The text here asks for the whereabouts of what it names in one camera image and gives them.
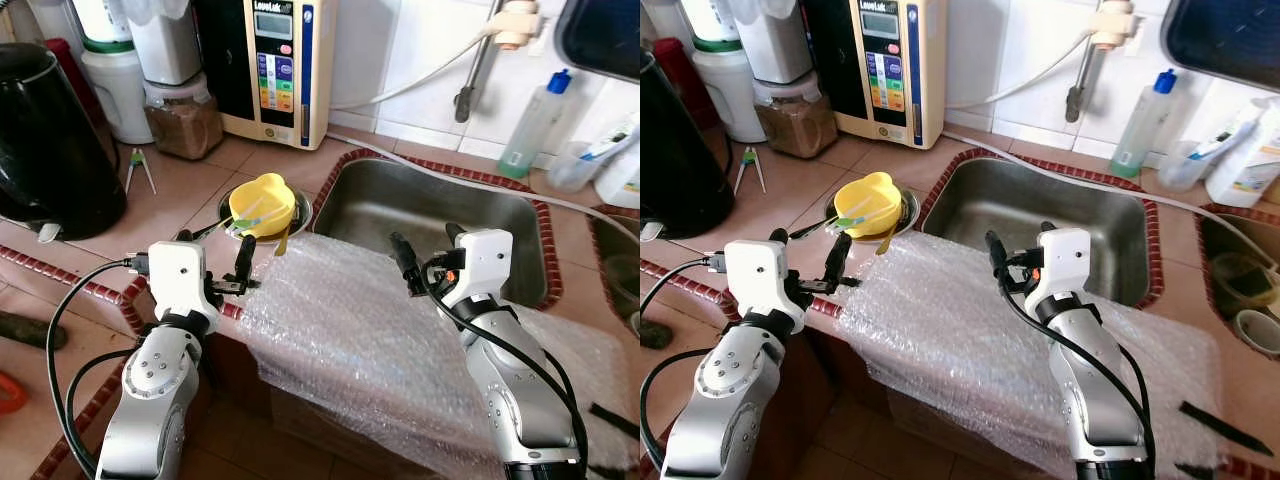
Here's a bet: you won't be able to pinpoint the white chopstick green end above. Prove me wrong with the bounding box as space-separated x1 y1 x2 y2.
836 205 881 233
232 205 277 233

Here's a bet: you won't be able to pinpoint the green training chopsticks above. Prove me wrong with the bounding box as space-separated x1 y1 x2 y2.
124 146 159 197
733 146 769 197

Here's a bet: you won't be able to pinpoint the bubble wrap sheet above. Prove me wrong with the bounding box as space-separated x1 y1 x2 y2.
238 230 641 480
836 230 1226 480

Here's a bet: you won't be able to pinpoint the clear jar brown powder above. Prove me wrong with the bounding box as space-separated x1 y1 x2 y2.
143 78 226 162
752 76 839 160

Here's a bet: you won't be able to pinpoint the dish soap bottle blue cap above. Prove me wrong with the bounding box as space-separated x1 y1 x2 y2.
1107 68 1181 181
496 68 574 182

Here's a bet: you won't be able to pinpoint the clear plastic cup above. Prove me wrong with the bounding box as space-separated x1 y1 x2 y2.
1160 140 1217 194
547 140 607 194

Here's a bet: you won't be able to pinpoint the small steel sink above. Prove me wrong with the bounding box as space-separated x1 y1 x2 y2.
1195 205 1280 361
590 208 641 336

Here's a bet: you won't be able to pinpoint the white plastic bottle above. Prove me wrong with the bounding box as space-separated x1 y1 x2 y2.
594 130 641 211
1204 98 1280 210

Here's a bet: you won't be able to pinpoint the white blue tube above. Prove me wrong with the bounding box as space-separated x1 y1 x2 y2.
1190 118 1263 166
575 122 641 167

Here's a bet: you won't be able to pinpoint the dark red container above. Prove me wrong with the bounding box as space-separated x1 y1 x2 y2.
655 37 721 131
44 38 103 123

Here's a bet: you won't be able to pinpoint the cream water ionizer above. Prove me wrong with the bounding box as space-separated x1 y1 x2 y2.
193 0 339 152
803 0 949 150

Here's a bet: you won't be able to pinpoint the grey plastic canister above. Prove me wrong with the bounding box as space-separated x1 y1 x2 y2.
735 0 813 86
128 0 204 88

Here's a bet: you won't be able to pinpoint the yellowish bowl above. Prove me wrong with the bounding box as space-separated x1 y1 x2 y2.
1210 250 1280 313

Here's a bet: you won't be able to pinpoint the cream faucet diverter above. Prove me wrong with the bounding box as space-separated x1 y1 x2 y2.
484 0 543 52
1092 0 1141 51

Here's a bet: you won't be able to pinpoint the orange object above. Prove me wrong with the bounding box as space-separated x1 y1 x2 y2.
0 371 30 417

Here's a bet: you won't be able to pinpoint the white cup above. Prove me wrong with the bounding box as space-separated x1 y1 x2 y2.
1233 308 1280 360

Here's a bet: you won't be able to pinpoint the black pan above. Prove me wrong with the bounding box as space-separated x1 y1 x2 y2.
554 0 641 83
1160 0 1280 93

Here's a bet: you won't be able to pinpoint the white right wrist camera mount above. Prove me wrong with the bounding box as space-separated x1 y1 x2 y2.
1022 227 1093 307
440 228 515 310

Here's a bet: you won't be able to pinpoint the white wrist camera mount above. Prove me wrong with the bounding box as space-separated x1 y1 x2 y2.
1022 227 1093 307
440 228 515 310
722 239 793 321
146 240 216 321

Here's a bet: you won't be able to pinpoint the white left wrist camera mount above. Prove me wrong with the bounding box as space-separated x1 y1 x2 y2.
146 240 216 321
722 239 793 321

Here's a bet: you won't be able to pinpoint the long white drain hose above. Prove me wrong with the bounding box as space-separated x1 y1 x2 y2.
940 130 1280 271
320 130 641 244

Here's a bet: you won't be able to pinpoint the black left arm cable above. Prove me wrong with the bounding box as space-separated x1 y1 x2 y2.
45 257 151 479
63 347 137 443
640 257 724 314
640 345 703 473

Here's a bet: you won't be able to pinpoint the white diverter hose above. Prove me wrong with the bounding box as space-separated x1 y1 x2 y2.
945 30 1101 112
330 28 501 112

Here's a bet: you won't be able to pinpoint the white jar green ring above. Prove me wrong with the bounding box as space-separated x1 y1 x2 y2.
682 0 769 144
72 0 153 146

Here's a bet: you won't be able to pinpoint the black strap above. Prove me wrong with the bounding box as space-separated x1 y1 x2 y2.
587 401 641 442
1177 399 1277 460

